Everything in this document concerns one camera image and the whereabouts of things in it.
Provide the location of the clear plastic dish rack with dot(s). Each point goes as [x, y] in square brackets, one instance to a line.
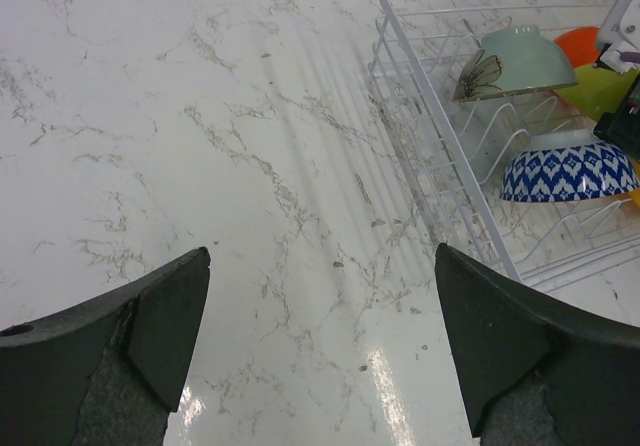
[451, 155]

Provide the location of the red plastic bowl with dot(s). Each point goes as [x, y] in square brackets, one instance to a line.
[579, 45]

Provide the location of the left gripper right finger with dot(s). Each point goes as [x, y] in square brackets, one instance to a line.
[533, 370]

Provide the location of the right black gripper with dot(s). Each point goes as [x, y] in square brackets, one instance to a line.
[622, 127]

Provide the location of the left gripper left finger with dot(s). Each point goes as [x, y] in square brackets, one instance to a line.
[107, 371]

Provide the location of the yellow plastic bowl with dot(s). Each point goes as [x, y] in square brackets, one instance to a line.
[635, 196]

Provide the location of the green plastic bowl underneath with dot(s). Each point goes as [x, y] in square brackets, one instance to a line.
[598, 90]

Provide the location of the green ceramic bowl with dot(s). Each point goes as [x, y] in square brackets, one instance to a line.
[515, 60]

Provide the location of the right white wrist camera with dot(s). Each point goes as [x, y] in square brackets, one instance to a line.
[618, 38]

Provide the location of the red patterned glass bowl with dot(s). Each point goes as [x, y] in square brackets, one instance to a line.
[567, 166]

